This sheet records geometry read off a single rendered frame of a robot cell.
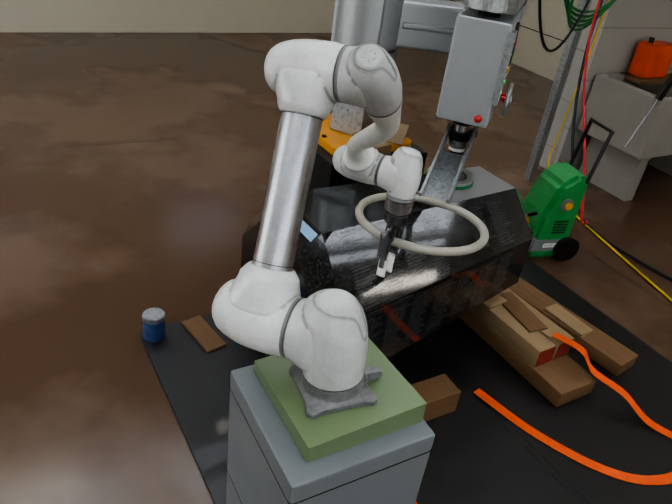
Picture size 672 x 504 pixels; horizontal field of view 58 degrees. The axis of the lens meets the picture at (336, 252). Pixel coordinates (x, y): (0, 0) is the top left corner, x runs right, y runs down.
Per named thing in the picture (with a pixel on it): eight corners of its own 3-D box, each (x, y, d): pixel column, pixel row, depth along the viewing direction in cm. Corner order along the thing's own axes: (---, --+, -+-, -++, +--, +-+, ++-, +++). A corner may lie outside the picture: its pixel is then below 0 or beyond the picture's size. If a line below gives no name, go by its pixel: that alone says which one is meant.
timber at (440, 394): (399, 431, 253) (404, 411, 247) (383, 411, 262) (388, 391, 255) (455, 411, 267) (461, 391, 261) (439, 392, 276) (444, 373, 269)
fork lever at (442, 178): (450, 108, 287) (451, 99, 284) (490, 117, 283) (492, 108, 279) (408, 199, 243) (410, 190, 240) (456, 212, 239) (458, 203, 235)
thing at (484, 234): (375, 187, 248) (376, 181, 247) (494, 219, 237) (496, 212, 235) (335, 231, 206) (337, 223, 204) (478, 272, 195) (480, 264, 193)
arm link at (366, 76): (410, 78, 148) (358, 70, 152) (401, 31, 131) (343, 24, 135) (395, 125, 145) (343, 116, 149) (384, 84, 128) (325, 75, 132)
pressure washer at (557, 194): (546, 233, 422) (588, 113, 376) (575, 261, 394) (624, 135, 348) (501, 235, 412) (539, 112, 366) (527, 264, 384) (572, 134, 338)
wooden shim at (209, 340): (181, 324, 294) (181, 321, 293) (199, 317, 300) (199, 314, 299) (207, 353, 279) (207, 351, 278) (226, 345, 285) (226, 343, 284)
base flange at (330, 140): (292, 123, 338) (292, 114, 335) (365, 116, 361) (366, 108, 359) (335, 158, 304) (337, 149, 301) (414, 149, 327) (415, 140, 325)
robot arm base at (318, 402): (393, 401, 151) (395, 384, 148) (308, 420, 144) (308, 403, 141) (366, 354, 165) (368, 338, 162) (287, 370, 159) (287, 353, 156)
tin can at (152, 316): (170, 334, 287) (169, 312, 280) (154, 345, 279) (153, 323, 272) (154, 326, 291) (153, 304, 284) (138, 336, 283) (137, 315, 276)
